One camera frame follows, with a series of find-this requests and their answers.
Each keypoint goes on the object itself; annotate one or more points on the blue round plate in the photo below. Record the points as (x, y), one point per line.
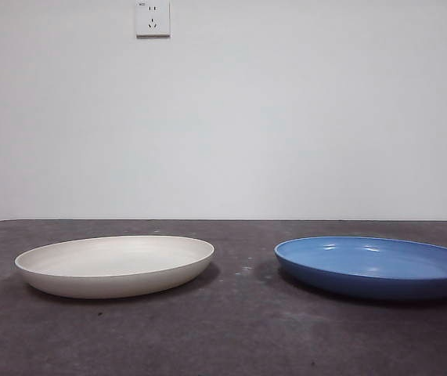
(364, 266)

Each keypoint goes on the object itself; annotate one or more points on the white round plate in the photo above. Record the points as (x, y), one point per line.
(109, 266)

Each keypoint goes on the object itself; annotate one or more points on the white wall socket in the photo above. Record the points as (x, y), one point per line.
(153, 21)

